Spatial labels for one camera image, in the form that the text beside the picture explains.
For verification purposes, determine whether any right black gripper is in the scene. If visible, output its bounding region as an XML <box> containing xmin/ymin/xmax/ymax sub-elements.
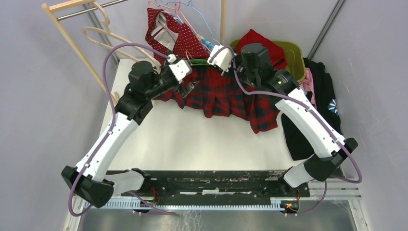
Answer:
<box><xmin>220</xmin><ymin>51</ymin><xmax>259</xmax><ymax>87</ymax></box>

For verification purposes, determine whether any green hanger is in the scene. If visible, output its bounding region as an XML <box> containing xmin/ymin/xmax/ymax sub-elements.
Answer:
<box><xmin>188</xmin><ymin>58</ymin><xmax>210</xmax><ymax>66</ymax></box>

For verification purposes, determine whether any red plaid shirt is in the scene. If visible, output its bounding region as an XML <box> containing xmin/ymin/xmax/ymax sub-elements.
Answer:
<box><xmin>156</xmin><ymin>66</ymin><xmax>279</xmax><ymax>134</ymax></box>

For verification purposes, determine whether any wooden hanger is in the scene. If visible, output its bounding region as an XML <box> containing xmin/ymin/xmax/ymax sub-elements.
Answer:
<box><xmin>81</xmin><ymin>0</ymin><xmax>162</xmax><ymax>74</ymax></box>

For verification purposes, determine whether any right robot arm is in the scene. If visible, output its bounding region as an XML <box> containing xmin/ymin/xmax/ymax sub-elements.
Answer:
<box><xmin>211</xmin><ymin>43</ymin><xmax>362</xmax><ymax>196</ymax></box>

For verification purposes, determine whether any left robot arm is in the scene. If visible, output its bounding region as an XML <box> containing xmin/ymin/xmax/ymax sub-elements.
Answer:
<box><xmin>62</xmin><ymin>59</ymin><xmax>195</xmax><ymax>208</ymax></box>

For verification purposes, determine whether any pink hanger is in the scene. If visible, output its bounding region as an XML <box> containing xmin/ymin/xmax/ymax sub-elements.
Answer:
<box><xmin>148</xmin><ymin>0</ymin><xmax>211</xmax><ymax>51</ymax></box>

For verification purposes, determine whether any blue floral garment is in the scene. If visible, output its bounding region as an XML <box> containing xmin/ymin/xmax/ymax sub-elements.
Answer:
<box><xmin>198</xmin><ymin>35</ymin><xmax>214</xmax><ymax>53</ymax></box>

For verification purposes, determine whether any green plastic basket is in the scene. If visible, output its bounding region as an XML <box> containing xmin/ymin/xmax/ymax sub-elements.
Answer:
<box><xmin>230</xmin><ymin>30</ymin><xmax>305</xmax><ymax>82</ymax></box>

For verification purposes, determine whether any red polka dot garment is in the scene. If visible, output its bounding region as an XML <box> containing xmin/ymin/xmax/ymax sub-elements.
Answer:
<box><xmin>145</xmin><ymin>8</ymin><xmax>209</xmax><ymax>59</ymax></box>

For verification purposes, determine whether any pink cloth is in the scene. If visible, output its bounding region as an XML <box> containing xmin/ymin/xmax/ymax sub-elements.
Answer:
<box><xmin>299</xmin><ymin>68</ymin><xmax>316</xmax><ymax>108</ymax></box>

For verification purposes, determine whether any black garment with flower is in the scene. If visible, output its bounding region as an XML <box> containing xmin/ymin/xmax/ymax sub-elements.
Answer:
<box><xmin>281</xmin><ymin>58</ymin><xmax>341</xmax><ymax>161</ymax></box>

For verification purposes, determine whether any wooden clothes rack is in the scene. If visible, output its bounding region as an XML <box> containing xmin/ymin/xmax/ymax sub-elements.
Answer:
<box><xmin>41</xmin><ymin>0</ymin><xmax>229</xmax><ymax>103</ymax></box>

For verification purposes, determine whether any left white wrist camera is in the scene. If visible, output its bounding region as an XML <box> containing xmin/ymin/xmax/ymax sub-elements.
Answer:
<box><xmin>167</xmin><ymin>54</ymin><xmax>192</xmax><ymax>83</ymax></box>

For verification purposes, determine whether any blue wire hanger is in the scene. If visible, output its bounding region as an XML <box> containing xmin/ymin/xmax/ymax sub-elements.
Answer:
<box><xmin>157</xmin><ymin>0</ymin><xmax>221</xmax><ymax>45</ymax></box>

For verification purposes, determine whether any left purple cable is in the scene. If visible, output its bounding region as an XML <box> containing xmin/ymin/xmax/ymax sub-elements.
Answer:
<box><xmin>68</xmin><ymin>42</ymin><xmax>175</xmax><ymax>218</ymax></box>

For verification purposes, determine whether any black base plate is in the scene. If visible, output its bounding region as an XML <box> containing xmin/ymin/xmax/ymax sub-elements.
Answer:
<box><xmin>105</xmin><ymin>169</ymin><xmax>310</xmax><ymax>206</ymax></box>

